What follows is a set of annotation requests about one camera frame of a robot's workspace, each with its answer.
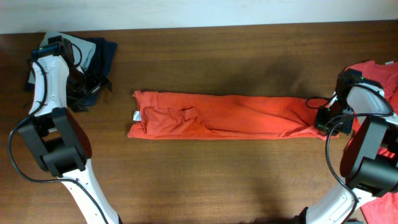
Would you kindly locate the folded light grey garment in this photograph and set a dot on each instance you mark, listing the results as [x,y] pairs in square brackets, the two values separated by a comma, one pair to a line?
[87,48]

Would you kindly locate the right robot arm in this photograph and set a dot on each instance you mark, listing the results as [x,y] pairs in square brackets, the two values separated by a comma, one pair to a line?
[364,174]

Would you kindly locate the red garment at right edge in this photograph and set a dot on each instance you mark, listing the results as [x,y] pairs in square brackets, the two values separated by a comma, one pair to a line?
[381,210]

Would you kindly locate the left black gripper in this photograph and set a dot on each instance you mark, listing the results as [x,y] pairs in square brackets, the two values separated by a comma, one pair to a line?
[96,84]

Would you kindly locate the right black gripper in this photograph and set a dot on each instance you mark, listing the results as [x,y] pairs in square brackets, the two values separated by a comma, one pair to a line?
[319,120]

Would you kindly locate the folded dark navy garment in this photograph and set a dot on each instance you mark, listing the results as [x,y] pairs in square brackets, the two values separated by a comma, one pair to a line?
[104,59]

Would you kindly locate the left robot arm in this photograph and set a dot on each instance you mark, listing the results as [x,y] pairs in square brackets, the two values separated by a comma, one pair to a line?
[56,141]

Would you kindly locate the red printed soccer t-shirt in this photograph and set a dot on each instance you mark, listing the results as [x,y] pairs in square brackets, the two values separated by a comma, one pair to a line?
[165,115]

